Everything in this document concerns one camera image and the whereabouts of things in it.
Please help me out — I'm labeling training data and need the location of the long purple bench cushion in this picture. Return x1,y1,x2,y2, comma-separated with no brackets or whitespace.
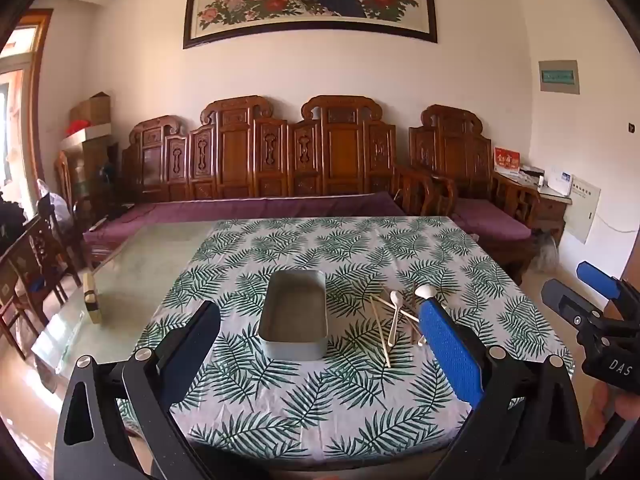
82,191,407,261

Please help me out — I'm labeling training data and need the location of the red box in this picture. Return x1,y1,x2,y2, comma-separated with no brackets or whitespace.
494,147,521,177

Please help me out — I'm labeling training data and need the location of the metal topped cabinet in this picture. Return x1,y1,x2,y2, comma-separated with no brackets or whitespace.
59,124,122,211

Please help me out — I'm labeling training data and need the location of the person's right hand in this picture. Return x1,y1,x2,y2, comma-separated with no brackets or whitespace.
582,385,640,448

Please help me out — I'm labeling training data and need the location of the white plastic bag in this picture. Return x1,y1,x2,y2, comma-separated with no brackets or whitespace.
36,179,72,228

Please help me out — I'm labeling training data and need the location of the white wall panel door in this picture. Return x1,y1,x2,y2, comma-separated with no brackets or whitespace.
564,176,601,245

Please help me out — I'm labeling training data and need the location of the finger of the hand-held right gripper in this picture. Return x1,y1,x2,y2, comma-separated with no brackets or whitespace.
541,279,601,343
576,261,623,301

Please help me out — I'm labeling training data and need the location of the wooden side table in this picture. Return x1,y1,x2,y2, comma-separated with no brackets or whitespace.
536,187,573,247

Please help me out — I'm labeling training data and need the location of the white box with blue print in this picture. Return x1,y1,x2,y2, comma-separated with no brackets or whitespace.
544,167,573,196

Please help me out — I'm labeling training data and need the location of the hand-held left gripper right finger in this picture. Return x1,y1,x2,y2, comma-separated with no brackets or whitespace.
417,297,586,480

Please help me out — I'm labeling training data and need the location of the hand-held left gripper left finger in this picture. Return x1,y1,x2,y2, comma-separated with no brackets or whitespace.
52,300,223,480

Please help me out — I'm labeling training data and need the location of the dark wooden chair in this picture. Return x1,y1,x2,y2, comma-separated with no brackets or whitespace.
0,212,83,358

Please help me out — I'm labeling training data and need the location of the rectangular metal tray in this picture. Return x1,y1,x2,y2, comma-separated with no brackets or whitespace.
257,270,328,361

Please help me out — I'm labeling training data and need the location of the green leaf print tablecloth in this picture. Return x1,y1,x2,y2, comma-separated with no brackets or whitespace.
115,216,576,466

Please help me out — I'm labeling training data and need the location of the long carved wooden bench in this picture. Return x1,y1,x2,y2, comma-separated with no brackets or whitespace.
120,95,453,221

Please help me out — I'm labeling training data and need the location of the wooden door frame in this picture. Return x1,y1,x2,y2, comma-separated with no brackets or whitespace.
0,8,54,203

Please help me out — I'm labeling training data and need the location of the wooden block with black band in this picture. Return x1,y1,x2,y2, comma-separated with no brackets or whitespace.
83,271,104,324

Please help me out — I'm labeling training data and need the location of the cardboard box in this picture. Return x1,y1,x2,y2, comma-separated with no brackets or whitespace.
68,91,112,126

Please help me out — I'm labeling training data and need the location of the beige plastic spoon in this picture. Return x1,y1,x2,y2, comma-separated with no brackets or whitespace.
389,290,405,347

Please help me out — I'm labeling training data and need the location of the green framed wall panel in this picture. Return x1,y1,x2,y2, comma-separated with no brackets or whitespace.
538,60,580,95

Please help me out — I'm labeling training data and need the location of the framed floral painting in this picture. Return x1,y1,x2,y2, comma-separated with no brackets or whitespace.
182,0,438,50

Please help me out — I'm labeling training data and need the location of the small purple seat cushion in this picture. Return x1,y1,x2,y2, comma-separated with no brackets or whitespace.
452,197,533,242

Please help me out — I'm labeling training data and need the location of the carved wooden armchair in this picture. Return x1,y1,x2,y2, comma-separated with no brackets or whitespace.
409,105,541,281

